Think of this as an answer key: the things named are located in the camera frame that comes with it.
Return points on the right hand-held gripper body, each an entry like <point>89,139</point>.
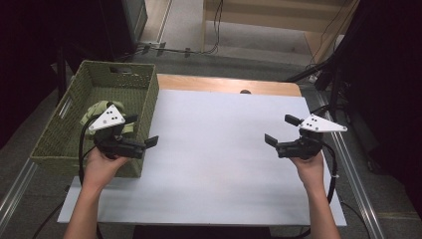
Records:
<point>303,146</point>

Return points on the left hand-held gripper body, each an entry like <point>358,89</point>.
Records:
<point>116,146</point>

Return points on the person's right hand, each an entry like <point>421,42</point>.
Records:
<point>310,171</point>

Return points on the person's left hand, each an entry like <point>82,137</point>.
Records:
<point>99,167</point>

